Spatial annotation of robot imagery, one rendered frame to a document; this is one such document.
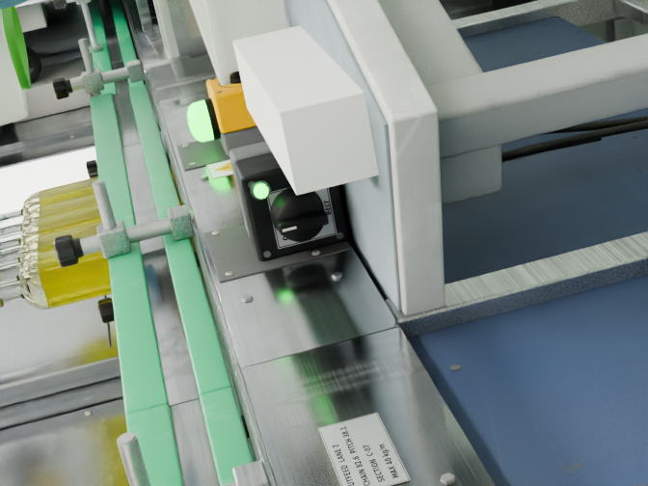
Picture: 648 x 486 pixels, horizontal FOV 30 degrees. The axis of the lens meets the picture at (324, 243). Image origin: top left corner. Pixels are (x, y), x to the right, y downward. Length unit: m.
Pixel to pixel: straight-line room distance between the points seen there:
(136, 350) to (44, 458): 0.51
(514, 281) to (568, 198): 0.19
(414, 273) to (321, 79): 0.16
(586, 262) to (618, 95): 0.14
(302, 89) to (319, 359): 0.19
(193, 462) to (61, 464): 0.63
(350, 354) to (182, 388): 0.13
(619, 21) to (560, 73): 0.85
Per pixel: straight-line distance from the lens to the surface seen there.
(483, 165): 0.89
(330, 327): 0.91
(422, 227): 0.85
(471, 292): 0.93
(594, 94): 0.89
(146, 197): 1.30
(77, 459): 1.45
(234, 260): 1.04
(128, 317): 1.04
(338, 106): 0.83
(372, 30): 0.86
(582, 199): 1.10
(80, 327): 1.66
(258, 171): 1.00
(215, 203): 1.18
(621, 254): 0.96
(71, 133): 2.61
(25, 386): 1.56
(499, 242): 1.04
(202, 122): 1.29
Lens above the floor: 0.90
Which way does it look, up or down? 7 degrees down
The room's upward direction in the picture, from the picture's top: 104 degrees counter-clockwise
